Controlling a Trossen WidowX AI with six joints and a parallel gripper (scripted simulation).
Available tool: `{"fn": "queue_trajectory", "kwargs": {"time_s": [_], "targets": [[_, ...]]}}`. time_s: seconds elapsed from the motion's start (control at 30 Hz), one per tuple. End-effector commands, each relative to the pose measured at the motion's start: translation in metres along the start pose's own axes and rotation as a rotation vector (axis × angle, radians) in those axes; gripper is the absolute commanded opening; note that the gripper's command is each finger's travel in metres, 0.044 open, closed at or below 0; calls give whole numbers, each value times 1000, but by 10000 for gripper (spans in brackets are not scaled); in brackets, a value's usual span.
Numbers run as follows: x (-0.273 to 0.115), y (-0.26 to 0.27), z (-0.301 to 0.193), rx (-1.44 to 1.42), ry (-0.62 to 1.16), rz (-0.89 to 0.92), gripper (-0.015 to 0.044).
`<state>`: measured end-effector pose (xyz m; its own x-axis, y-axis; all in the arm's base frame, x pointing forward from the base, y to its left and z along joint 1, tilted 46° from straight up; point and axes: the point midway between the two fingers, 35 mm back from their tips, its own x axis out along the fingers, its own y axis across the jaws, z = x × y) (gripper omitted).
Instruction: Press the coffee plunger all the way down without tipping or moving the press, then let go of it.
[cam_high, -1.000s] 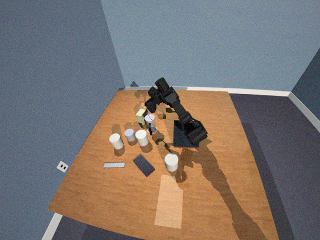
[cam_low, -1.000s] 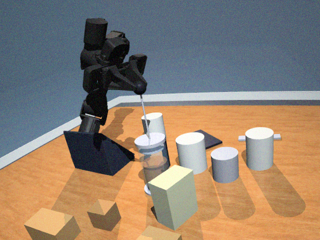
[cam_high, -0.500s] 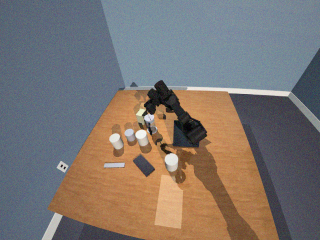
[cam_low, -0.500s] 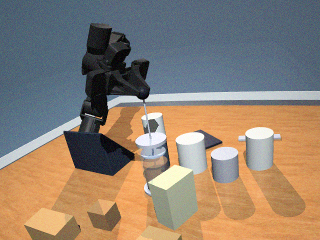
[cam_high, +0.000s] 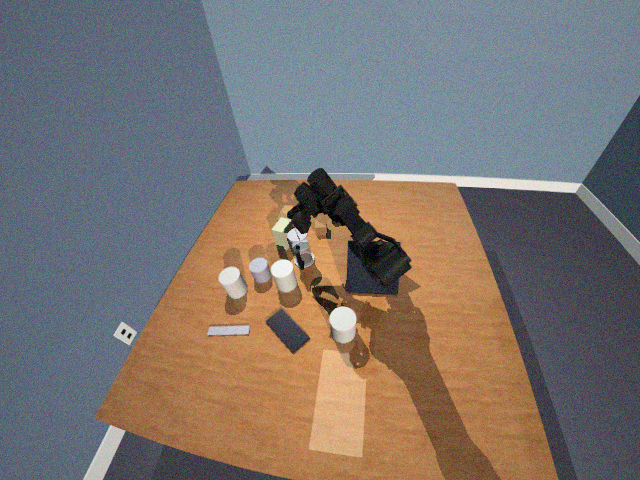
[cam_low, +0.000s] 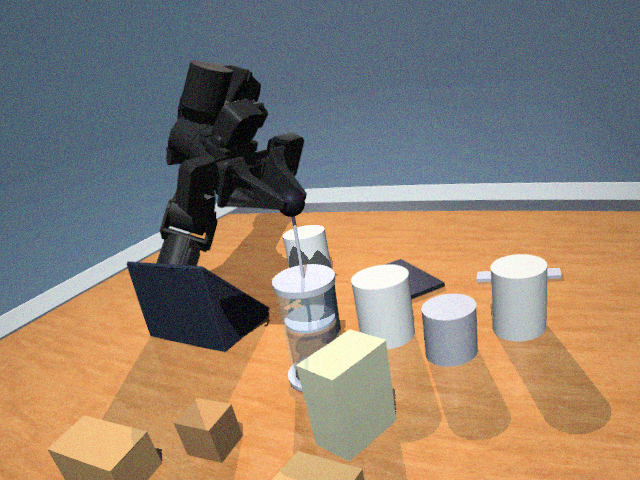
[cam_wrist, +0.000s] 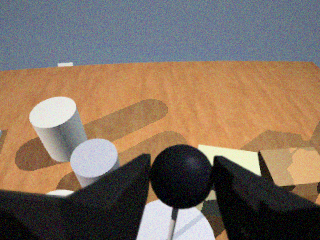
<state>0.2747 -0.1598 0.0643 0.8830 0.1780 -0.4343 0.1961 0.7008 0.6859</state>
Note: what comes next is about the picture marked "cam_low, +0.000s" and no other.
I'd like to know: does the grey cylinder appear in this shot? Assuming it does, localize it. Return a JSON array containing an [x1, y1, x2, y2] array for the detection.
[[421, 294, 478, 367], [351, 265, 415, 350], [490, 254, 548, 342], [282, 225, 332, 269]]

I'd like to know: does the tan cube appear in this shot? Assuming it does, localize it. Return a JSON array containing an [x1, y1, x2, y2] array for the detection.
[[174, 398, 242, 463]]

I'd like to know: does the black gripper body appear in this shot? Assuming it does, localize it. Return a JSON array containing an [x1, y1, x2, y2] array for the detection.
[[176, 126, 304, 216]]

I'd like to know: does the glass french press with black knob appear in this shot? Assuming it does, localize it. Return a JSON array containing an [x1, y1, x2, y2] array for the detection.
[[272, 189, 342, 392]]

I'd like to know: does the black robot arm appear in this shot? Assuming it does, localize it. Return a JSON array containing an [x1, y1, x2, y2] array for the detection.
[[156, 60, 268, 266]]

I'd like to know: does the tan box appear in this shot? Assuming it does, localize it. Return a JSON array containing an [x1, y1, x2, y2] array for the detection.
[[48, 415, 162, 480], [271, 450, 364, 480]]

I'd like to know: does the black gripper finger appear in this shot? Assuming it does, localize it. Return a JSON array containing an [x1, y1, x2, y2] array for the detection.
[[264, 145, 307, 200], [217, 157, 286, 210]]

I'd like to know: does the light grey flat bar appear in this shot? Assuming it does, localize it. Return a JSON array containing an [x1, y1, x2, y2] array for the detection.
[[476, 268, 561, 282]]

